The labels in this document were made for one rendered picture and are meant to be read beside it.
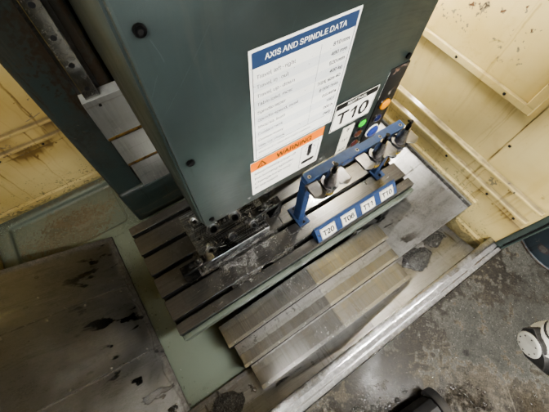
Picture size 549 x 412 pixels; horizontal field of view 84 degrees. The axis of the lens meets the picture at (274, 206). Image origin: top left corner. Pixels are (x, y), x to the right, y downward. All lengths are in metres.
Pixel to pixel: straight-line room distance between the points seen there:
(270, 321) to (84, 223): 1.13
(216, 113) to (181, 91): 0.06
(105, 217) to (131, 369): 0.80
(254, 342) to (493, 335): 1.69
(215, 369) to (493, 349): 1.78
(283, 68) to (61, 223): 1.73
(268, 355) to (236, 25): 1.26
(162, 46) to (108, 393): 1.37
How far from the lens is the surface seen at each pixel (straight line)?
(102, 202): 1.95
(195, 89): 0.35
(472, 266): 1.66
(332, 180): 1.03
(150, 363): 1.55
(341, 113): 0.58
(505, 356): 2.61
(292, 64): 0.41
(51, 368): 1.57
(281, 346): 1.41
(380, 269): 1.54
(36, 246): 2.01
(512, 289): 2.76
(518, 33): 1.33
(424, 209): 1.67
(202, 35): 0.33
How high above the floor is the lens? 2.12
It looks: 64 degrees down
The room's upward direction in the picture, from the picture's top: 4 degrees clockwise
